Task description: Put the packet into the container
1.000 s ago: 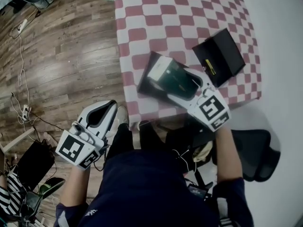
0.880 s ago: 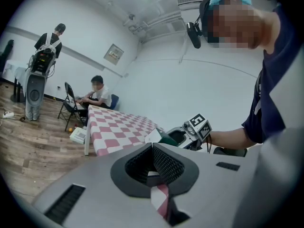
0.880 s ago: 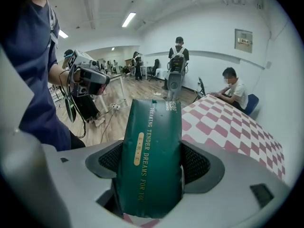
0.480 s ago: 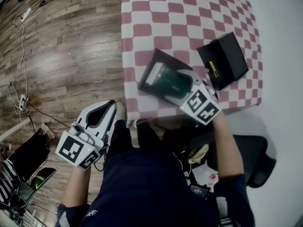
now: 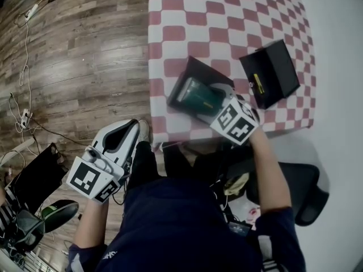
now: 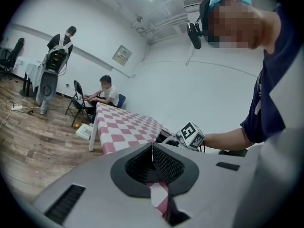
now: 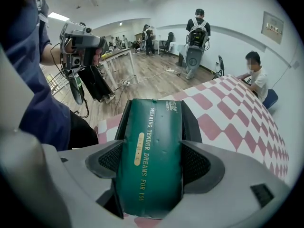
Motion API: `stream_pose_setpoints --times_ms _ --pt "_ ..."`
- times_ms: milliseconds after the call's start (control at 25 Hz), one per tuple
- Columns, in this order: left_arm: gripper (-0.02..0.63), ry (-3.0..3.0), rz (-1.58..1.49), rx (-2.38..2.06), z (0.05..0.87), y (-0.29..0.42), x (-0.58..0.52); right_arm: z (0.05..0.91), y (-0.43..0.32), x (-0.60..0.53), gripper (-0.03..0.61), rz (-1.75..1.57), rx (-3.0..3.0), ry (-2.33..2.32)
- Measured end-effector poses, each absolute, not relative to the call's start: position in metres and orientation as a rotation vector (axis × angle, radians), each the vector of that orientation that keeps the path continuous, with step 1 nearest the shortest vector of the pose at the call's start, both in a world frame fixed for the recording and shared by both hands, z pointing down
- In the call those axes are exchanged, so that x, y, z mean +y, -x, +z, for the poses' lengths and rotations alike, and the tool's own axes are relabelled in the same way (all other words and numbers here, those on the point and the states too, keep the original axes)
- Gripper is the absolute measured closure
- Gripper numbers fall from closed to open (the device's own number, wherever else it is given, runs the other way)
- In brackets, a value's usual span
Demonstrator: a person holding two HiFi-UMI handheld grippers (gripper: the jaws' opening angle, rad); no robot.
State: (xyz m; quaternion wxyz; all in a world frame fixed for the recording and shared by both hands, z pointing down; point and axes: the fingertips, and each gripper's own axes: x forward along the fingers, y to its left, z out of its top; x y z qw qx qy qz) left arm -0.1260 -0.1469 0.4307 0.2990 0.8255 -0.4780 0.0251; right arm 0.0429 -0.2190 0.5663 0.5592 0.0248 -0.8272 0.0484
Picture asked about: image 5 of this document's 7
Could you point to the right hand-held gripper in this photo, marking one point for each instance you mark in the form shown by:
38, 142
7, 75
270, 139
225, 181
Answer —
235, 123

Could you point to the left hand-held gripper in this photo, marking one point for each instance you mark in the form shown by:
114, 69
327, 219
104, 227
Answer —
88, 177

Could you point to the dark green item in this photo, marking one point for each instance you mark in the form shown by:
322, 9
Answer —
198, 96

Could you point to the black box base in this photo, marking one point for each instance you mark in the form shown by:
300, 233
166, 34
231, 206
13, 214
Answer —
204, 69

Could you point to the person's left forearm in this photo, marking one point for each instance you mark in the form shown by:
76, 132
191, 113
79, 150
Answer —
90, 225

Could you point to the person's right forearm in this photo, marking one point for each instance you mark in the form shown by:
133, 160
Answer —
269, 174

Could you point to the black box with knob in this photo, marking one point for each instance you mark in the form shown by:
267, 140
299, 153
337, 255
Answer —
279, 64

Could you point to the person's white shoe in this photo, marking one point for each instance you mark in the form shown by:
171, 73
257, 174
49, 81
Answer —
144, 129

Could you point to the person's left leg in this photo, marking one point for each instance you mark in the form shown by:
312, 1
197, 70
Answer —
143, 163

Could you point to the person's leg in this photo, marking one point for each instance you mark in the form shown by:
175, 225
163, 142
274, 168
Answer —
178, 163
143, 163

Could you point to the person's right leg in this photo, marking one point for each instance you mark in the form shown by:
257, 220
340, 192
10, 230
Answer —
178, 163

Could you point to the red white checkered tablecloth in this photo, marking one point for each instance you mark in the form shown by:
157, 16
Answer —
198, 18

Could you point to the yellowish cloth bag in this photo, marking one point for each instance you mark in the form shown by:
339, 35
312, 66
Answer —
236, 183

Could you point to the black green shoe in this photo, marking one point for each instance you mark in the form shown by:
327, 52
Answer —
61, 212

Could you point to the person's navy shirt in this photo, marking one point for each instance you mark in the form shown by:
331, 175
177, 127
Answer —
175, 225

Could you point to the white power strip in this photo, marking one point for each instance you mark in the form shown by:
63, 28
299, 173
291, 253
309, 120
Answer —
31, 11
25, 118

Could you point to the white flat board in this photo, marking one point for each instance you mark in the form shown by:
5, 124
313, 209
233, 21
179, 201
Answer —
18, 149

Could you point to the white pink plastic bag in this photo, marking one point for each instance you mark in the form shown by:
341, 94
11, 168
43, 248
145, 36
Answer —
246, 210

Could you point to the black office chair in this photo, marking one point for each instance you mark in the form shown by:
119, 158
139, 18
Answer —
306, 186

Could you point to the grey backpack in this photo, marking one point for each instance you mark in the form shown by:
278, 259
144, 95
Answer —
25, 228

